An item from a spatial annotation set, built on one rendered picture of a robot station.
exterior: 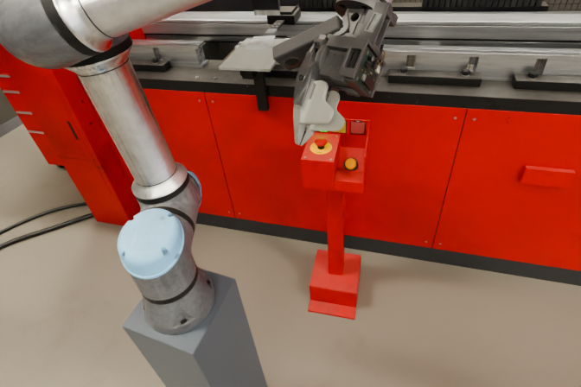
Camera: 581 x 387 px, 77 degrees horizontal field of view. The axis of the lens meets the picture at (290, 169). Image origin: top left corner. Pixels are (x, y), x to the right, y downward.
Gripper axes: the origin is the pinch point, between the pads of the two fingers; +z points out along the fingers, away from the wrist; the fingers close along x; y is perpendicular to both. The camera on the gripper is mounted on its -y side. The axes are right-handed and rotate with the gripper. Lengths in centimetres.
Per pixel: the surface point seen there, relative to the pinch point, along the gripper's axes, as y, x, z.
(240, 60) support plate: -64, 43, -23
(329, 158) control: -26, 58, -2
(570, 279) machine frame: 47, 160, 5
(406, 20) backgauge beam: -35, 91, -67
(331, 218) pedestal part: -30, 82, 17
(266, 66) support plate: -53, 45, -23
